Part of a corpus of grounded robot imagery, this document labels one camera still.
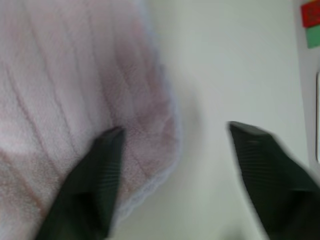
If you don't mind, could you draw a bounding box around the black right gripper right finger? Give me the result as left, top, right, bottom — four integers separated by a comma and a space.
228, 120, 320, 240

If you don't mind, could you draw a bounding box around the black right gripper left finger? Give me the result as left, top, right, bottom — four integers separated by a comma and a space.
34, 126, 125, 240

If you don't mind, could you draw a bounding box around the pink striped towel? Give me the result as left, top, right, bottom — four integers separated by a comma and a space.
0, 0, 183, 240

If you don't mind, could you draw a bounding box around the red and green label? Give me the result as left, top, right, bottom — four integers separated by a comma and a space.
300, 0, 320, 49

